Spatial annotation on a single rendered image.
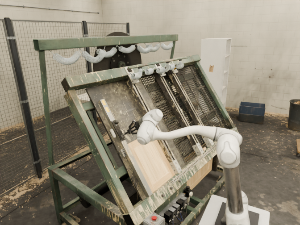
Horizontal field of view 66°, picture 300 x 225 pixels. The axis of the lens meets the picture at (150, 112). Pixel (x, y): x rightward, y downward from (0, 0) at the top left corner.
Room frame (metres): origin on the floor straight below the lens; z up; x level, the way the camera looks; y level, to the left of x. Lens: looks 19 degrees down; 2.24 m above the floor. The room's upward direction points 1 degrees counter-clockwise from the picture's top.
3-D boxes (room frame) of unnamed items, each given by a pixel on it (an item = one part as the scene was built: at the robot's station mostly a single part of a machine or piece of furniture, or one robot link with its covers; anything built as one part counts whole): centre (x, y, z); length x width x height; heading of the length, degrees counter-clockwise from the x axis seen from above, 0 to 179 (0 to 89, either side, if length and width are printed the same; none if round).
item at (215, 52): (5.87, -1.66, 1.03); 0.61 x 0.58 x 2.05; 151
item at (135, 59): (2.89, 0.35, 1.85); 0.80 x 0.06 x 0.80; 140
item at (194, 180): (2.66, -0.62, 0.53); 0.90 x 0.02 x 0.55; 140
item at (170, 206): (1.73, -0.25, 0.69); 0.50 x 0.14 x 0.24; 140
